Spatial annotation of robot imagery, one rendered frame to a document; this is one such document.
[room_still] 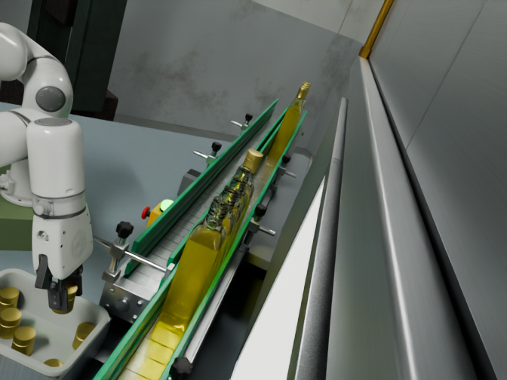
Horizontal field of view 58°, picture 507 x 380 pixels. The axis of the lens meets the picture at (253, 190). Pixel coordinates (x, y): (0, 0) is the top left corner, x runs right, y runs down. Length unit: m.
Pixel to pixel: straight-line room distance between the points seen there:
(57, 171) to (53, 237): 0.10
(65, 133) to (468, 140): 0.56
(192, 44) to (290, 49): 1.04
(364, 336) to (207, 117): 4.51
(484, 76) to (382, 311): 0.14
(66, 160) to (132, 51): 3.57
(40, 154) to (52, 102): 0.38
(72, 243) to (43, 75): 0.44
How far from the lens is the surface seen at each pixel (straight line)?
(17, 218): 1.14
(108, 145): 1.80
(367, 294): 0.19
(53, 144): 0.69
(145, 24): 4.20
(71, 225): 0.74
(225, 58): 4.51
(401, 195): 0.26
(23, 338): 0.90
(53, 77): 1.07
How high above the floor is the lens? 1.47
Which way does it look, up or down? 23 degrees down
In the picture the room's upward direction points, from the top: 22 degrees clockwise
